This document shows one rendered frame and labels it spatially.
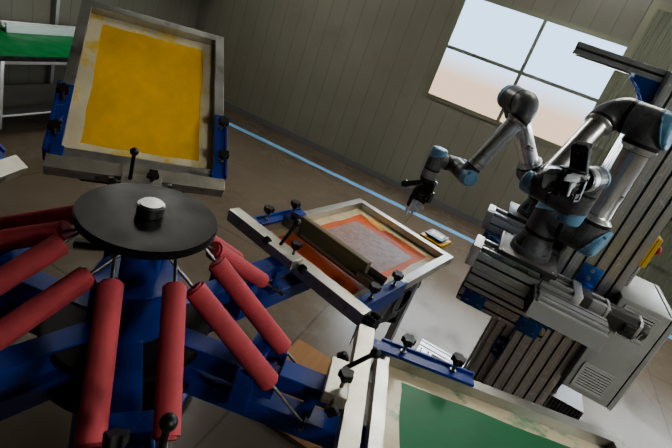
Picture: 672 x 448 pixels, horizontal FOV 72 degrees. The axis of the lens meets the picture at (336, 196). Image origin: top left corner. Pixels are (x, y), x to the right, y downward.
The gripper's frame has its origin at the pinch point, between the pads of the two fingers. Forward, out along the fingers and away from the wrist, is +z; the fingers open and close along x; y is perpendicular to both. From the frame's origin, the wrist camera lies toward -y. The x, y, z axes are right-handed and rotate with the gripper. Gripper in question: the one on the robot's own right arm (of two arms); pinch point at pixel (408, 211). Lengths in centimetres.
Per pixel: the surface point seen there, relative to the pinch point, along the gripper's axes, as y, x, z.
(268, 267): 2, -97, 4
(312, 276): 12, -85, 4
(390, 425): 61, -104, 12
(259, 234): -16, -85, 4
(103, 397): 28, -165, -7
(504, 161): -55, 340, 23
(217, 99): -70, -72, -27
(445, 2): -184, 306, -114
